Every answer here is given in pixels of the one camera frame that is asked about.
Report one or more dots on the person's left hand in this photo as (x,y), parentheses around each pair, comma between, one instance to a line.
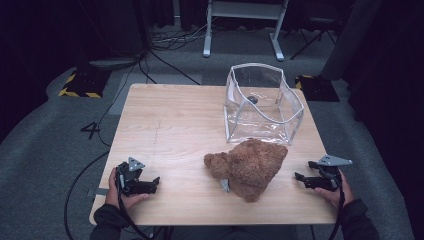
(113,196)

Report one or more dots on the grey curtain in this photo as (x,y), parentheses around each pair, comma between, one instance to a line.
(350,40)

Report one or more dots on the white metal stand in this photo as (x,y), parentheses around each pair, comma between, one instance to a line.
(246,10)

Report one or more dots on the clear plastic bag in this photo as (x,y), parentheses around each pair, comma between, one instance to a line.
(266,116)

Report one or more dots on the grey tape strip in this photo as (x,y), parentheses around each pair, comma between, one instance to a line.
(102,191)

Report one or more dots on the yellow black striped base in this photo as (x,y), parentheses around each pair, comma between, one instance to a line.
(318,89)
(85,83)

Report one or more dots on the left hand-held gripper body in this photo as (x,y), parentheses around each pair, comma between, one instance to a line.
(130,181)

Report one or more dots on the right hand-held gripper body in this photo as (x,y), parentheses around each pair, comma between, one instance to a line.
(328,180)

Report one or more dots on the person's right hand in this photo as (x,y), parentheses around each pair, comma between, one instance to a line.
(345,196)

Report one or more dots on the black tripod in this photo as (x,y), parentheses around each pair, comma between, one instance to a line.
(313,37)

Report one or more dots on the brown teddy bear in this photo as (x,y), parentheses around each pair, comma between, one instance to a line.
(253,168)

